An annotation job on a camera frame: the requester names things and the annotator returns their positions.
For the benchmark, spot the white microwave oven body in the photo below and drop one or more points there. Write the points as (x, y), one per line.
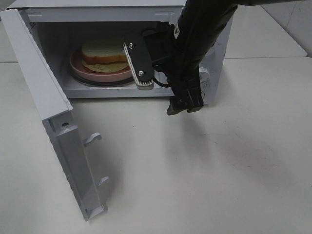
(45, 33)

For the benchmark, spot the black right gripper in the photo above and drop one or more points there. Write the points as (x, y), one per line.
(177, 50)

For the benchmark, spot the white timer knob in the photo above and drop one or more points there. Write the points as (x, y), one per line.
(204, 75)

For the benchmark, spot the pink round plate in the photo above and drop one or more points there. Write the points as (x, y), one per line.
(79, 67)

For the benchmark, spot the white microwave door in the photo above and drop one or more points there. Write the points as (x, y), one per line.
(54, 109)

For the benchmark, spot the glass microwave turntable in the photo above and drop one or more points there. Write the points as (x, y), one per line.
(102, 84)

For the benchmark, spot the white bread sandwich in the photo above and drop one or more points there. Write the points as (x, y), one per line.
(104, 56)

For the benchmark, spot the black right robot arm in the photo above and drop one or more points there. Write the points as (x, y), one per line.
(218, 12)

